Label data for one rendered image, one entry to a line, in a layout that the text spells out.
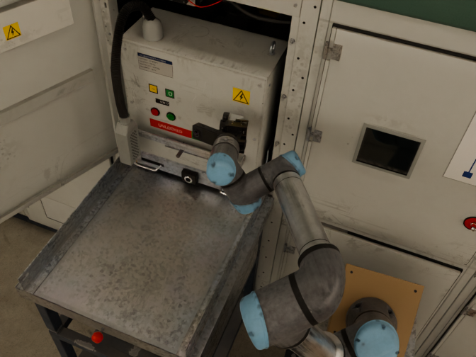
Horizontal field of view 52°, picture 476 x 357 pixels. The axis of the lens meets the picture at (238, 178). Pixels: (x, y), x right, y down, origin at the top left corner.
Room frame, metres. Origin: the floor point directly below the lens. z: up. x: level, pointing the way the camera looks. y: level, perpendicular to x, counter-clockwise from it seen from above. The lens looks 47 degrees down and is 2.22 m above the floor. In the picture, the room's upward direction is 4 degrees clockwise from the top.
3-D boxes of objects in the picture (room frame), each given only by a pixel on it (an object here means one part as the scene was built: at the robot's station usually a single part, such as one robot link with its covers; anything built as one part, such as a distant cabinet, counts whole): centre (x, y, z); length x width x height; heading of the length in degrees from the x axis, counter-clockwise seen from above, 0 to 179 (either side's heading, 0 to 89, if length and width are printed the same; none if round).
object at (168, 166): (1.27, 0.17, 0.89); 0.54 x 0.05 x 0.06; 72
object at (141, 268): (0.99, 0.26, 0.82); 0.68 x 0.62 x 0.06; 161
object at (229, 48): (1.50, 0.09, 1.15); 0.51 x 0.50 x 0.48; 162
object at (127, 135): (1.26, 0.39, 1.04); 0.08 x 0.05 x 0.17; 162
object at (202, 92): (1.26, 0.17, 1.15); 0.48 x 0.01 x 0.48; 72
